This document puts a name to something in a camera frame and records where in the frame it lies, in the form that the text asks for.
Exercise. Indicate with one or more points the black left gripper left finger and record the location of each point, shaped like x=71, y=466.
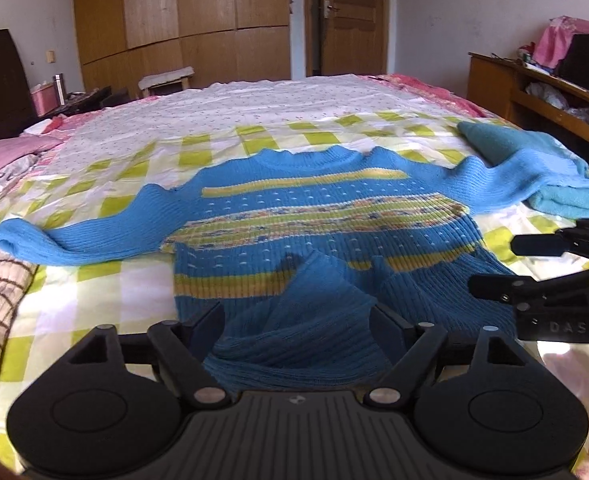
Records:
x=179, y=349

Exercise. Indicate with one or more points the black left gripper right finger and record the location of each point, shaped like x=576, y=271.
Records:
x=413, y=351

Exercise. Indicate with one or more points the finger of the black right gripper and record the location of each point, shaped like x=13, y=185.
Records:
x=566, y=292
x=572, y=240

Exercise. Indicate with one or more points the blue striped knit sweater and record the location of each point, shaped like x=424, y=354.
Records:
x=298, y=248

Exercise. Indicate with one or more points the folded teal fleece garment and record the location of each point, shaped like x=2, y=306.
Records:
x=552, y=179

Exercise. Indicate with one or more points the wooden side desk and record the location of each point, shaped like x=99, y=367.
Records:
x=500, y=85

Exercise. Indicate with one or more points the pink cloth on desk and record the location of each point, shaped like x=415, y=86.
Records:
x=556, y=40

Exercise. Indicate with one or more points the pink bedspread edge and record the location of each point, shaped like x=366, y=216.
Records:
x=434, y=94

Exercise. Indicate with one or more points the white floral bed sheet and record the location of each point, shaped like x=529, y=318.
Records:
x=250, y=116

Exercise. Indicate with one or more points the small padded stool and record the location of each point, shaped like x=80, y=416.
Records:
x=163, y=83

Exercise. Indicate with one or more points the dark bedside table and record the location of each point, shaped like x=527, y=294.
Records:
x=98, y=99

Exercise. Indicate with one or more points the pink pillow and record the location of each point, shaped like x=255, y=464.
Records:
x=15, y=148

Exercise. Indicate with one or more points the pink storage box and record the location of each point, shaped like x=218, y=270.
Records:
x=44, y=98

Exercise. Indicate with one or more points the steel thermos flask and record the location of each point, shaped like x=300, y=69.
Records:
x=60, y=87

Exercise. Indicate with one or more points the wooden wardrobe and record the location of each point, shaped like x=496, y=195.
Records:
x=122, y=41

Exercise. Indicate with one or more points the wooden door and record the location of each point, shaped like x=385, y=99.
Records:
x=346, y=37

